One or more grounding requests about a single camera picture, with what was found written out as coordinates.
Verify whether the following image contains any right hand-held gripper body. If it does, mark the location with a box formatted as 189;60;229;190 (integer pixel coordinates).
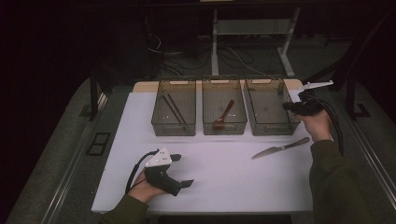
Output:
292;79;334;117

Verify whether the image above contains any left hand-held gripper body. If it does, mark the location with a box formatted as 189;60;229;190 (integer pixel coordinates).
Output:
144;147;184;197

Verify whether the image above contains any clear brown plastic bin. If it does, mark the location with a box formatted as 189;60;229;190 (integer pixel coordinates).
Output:
244;77;302;136
150;77;198;137
201;76;248;136

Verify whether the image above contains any brown wooden spoon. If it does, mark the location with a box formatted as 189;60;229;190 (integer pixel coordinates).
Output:
212;99;236;131

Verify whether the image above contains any person's right hand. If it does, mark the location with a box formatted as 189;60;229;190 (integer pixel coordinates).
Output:
293;108;333;143

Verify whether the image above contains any person's left hand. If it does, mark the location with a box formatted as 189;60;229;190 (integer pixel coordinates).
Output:
127;171;167;203

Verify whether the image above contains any white table mat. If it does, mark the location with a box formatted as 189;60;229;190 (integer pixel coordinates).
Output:
91;89;316;215

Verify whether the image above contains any metal table knife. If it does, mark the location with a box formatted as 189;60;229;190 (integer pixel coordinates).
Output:
251;136;311;161

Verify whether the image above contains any black metal stand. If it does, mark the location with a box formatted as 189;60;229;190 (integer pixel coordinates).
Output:
326;12;393;120

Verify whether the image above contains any white metal stand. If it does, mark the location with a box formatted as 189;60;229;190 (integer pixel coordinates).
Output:
210;7;302;78

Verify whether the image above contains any left hand-held gripper cable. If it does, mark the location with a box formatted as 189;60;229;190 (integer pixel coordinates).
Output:
124;148;160;194

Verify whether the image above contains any hand-held gripper cable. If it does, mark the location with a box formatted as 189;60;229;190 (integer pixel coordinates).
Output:
314;97;345;157
124;148;160;194

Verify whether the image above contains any right hand-held gripper cable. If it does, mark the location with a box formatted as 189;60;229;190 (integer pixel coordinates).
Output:
314;97;345;157

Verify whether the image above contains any white floor cable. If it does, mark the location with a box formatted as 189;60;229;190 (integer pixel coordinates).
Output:
226;46;270;77

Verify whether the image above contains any black rectangular floor frame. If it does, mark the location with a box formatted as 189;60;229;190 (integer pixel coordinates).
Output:
86;132;111;157

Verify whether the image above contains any metal floor rail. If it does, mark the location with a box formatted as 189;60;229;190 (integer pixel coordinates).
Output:
330;92;396;200
40;92;108;224

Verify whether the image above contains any bundle of black floor cables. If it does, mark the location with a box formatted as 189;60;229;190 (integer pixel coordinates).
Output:
146;34;213;77

